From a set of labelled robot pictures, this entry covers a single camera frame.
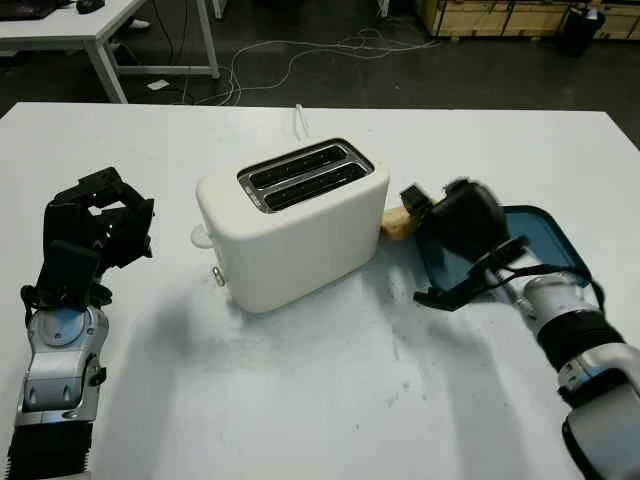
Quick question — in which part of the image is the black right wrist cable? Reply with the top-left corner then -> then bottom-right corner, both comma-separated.
469,237 -> 609,321

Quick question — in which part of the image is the white toaster lever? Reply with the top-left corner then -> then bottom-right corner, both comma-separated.
188,224 -> 214,249

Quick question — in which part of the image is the blue plastic tray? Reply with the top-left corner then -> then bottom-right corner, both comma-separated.
412,204 -> 591,294

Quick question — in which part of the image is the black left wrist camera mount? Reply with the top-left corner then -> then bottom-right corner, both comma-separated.
37,239 -> 101,309

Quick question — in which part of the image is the black waste bin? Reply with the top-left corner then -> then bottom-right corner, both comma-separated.
557,5 -> 607,57

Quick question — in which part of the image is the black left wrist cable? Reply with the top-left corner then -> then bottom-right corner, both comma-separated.
19,283 -> 114,321

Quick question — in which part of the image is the white floor cable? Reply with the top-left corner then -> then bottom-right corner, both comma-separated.
219,27 -> 444,106

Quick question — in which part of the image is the cream white two-slot toaster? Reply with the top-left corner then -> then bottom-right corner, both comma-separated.
195,137 -> 390,315

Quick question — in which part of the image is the white toaster power cord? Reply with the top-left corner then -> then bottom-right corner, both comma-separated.
293,103 -> 311,141

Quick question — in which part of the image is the black keyboard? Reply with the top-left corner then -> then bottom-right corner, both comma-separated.
0,0 -> 56,21

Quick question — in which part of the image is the brown bread slice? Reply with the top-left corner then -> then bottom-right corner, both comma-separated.
380,197 -> 442,241

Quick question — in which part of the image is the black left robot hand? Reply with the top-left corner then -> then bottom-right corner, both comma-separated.
40,167 -> 156,289

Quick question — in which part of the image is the white office desk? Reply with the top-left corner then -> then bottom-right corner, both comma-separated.
0,0 -> 221,104

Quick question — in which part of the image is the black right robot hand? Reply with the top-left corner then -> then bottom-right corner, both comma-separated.
399,177 -> 511,264

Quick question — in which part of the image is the wooden crate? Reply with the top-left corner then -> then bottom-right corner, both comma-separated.
414,0 -> 640,41

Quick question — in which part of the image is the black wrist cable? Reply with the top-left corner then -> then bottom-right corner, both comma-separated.
469,237 -> 609,321
19,283 -> 114,321

